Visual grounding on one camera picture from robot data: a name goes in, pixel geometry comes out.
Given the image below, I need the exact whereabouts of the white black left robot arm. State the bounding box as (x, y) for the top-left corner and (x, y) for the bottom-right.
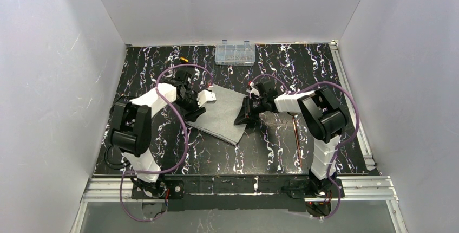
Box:
(107, 70), (217, 183)

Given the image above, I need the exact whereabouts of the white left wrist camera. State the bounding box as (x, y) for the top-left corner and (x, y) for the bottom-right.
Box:
(196, 90), (217, 107)

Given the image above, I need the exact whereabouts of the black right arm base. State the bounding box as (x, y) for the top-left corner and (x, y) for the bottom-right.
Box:
(281, 173), (345, 199)

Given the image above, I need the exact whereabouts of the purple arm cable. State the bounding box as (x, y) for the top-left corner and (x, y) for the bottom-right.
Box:
(248, 73), (360, 219)
(119, 63), (214, 223)

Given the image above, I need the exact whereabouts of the clear plastic compartment box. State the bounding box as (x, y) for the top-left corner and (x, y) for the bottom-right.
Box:
(214, 40), (255, 66)

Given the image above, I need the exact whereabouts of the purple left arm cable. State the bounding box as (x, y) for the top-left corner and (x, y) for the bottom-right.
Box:
(119, 63), (214, 223)

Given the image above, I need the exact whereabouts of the grey cloth napkin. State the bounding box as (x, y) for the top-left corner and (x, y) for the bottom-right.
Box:
(186, 85), (246, 146)

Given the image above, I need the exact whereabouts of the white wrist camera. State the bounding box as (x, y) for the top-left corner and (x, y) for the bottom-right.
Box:
(247, 82), (260, 99)
(196, 90), (217, 107)

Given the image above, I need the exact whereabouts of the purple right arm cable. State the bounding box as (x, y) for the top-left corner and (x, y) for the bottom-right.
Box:
(248, 73), (360, 219)

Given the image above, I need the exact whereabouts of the black copper spoon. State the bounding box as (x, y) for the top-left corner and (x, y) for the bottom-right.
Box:
(291, 114), (303, 168)

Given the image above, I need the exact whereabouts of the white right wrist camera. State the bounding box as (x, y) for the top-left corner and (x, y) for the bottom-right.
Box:
(247, 82), (260, 99)

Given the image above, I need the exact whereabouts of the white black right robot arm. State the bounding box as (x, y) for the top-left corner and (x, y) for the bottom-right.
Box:
(234, 81), (349, 180)

